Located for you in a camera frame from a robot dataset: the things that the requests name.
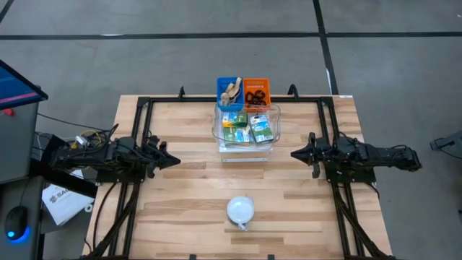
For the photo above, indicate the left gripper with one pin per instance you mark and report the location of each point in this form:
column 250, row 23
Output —
column 151, row 157

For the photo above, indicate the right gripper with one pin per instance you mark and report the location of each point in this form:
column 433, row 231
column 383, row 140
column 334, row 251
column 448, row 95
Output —
column 325, row 153

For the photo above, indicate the green crayon box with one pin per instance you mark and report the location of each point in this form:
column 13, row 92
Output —
column 261, row 129
column 236, row 135
column 234, row 119

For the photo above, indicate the clear plastic bin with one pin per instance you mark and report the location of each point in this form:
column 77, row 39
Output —
column 216, row 126

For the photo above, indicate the orange plastic basket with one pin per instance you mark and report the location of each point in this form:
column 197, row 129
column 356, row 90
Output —
column 257, row 83

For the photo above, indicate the blue plastic basket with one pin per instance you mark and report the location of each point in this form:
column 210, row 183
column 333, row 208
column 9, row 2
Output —
column 221, row 85

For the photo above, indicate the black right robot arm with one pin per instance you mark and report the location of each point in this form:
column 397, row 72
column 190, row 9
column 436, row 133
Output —
column 382, row 159

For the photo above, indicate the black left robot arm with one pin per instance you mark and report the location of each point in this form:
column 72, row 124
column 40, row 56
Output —
column 90, row 157

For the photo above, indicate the black table clamp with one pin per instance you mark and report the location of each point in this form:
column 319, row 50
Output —
column 181, row 92
column 293, row 90

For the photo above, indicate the white label strip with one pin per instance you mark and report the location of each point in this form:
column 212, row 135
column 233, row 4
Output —
column 345, row 96

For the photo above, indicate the clear cup with white lid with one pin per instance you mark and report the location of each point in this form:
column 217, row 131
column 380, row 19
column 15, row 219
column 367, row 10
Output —
column 240, row 209

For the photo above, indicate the small black edge clamp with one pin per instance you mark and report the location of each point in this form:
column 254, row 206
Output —
column 270, row 257
column 192, row 257

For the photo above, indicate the black metal beam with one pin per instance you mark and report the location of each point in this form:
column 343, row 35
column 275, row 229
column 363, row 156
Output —
column 61, row 178

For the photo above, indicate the white printed booklet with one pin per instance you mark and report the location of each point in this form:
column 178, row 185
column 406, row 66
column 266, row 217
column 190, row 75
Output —
column 65, row 206

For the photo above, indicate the black floor device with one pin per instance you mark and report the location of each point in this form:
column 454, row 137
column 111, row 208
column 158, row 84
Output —
column 451, row 141

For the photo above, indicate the grey cabinet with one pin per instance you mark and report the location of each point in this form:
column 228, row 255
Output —
column 18, row 144

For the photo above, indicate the black computer mouse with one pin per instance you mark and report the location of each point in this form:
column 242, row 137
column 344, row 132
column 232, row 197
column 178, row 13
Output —
column 16, row 220

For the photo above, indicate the red button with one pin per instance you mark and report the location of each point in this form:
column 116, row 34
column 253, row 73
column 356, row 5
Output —
column 9, row 112

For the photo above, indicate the monitor with blue screen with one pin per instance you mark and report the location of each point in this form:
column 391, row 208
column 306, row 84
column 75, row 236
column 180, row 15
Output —
column 14, row 88

